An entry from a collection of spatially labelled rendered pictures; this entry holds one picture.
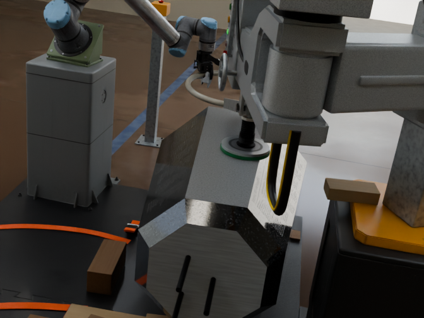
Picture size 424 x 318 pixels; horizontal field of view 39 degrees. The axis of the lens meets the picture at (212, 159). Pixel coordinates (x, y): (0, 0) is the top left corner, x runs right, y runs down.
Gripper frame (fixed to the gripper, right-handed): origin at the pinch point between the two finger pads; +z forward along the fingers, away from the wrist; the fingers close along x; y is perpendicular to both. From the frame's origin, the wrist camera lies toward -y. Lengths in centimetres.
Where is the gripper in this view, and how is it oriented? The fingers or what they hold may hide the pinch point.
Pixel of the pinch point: (206, 83)
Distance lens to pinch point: 337.4
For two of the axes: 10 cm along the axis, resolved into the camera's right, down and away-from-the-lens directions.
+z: -1.0, 8.8, 4.6
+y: -8.2, 1.8, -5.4
